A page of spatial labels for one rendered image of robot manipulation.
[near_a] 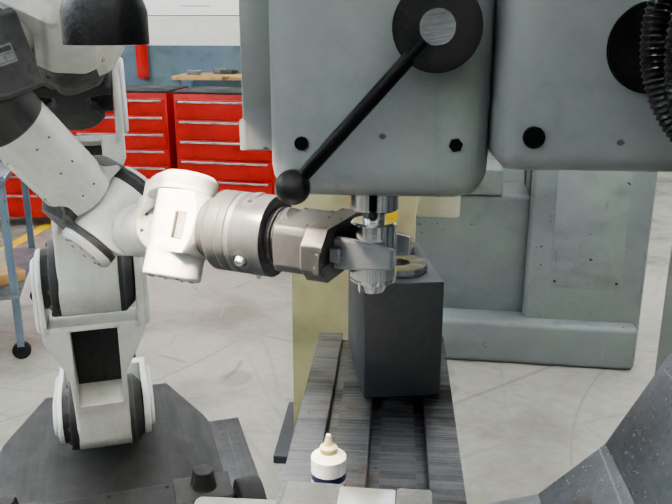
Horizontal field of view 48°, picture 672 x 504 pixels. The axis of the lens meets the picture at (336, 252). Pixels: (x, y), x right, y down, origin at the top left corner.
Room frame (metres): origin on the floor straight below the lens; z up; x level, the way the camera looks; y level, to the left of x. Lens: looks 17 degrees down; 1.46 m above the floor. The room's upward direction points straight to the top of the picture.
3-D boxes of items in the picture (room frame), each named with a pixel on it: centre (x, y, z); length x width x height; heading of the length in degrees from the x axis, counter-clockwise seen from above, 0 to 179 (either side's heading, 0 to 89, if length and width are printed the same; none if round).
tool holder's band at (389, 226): (0.74, -0.04, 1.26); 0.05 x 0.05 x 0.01
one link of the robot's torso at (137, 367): (1.48, 0.50, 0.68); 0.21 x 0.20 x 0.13; 17
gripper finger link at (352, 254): (0.71, -0.03, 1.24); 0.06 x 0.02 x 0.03; 67
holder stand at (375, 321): (1.17, -0.09, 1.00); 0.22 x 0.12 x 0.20; 5
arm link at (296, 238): (0.78, 0.05, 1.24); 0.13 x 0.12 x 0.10; 157
